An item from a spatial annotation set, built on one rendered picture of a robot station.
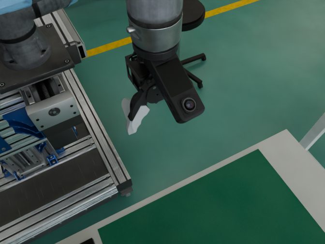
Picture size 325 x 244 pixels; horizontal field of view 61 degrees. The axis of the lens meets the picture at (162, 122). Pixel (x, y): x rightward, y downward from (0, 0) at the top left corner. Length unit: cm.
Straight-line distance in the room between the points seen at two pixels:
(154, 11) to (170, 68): 10
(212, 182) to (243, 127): 110
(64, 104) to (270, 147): 72
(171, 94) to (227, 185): 60
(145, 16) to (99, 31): 234
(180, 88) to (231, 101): 172
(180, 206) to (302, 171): 44
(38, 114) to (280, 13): 260
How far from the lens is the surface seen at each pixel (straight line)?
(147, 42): 39
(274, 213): 97
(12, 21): 84
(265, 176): 101
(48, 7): 85
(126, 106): 53
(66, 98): 86
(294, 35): 285
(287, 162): 106
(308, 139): 170
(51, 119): 90
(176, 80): 42
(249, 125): 203
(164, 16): 36
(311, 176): 107
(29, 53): 89
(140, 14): 37
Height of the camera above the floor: 162
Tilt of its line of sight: 56 degrees down
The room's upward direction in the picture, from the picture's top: straight up
